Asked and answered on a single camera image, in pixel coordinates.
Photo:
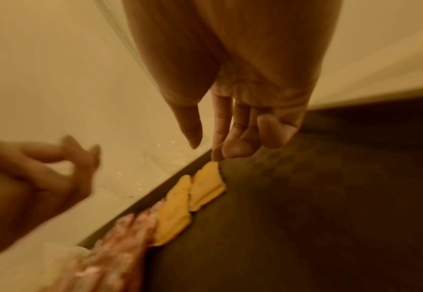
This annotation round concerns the person's right hand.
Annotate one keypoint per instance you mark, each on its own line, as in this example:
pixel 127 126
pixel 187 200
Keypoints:
pixel 240 57

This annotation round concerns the person's left hand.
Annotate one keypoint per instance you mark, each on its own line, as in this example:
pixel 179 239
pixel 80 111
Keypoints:
pixel 23 194

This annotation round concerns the red Nescafe sachets group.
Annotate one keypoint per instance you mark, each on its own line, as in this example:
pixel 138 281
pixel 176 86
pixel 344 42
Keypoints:
pixel 117 256

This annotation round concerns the dark brown tray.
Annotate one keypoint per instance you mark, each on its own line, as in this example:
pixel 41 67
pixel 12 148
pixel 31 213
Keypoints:
pixel 305 199

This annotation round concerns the perforated metal wall rail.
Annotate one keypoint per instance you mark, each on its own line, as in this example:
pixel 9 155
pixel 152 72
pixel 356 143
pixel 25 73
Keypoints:
pixel 119 28

